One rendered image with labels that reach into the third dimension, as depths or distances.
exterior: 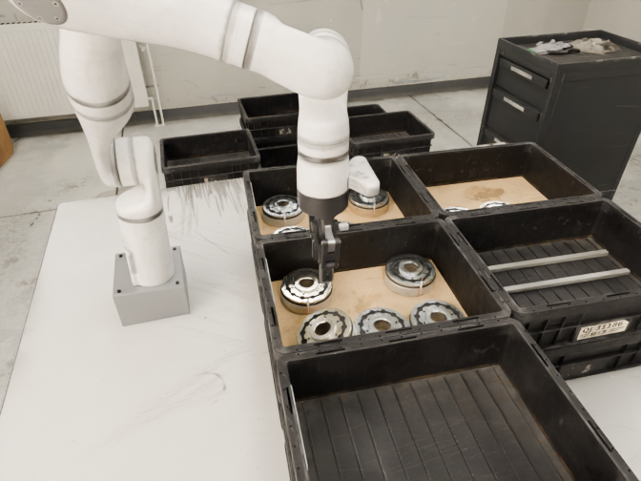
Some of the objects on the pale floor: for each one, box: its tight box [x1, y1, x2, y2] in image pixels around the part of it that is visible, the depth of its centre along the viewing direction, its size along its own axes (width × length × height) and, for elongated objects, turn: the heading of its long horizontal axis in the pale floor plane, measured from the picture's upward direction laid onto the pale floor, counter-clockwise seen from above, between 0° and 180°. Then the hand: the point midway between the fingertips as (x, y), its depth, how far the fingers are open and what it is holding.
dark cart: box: [476, 30, 641, 200], centre depth 251 cm, size 60×45×90 cm
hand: (322, 262), depth 78 cm, fingers open, 5 cm apart
